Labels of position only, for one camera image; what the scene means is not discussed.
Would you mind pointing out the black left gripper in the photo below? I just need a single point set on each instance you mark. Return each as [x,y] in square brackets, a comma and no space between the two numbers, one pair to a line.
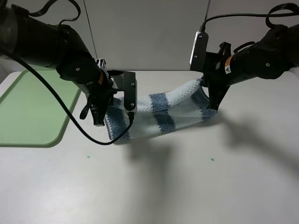
[99,85]

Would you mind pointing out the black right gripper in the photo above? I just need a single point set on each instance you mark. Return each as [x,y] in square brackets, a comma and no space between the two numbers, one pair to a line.
[214,76]

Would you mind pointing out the blue white striped towel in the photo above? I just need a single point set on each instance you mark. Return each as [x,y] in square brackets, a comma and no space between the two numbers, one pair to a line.
[159,113]

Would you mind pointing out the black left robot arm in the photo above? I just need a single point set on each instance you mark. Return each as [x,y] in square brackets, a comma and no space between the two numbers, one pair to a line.
[61,48]

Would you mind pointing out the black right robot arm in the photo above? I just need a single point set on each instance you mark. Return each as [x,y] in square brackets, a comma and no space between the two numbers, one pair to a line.
[276,53]

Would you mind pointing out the green plastic tray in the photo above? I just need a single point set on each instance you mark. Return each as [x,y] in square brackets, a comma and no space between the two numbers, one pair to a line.
[30,116]

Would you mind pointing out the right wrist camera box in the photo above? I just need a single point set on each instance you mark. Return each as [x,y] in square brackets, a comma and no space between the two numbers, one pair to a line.
[198,51]

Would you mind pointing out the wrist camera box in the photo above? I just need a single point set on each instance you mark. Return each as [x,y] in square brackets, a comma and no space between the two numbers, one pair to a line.
[125,81]
[198,51]

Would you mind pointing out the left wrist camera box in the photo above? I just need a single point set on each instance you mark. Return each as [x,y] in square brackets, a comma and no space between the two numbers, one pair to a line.
[125,81]

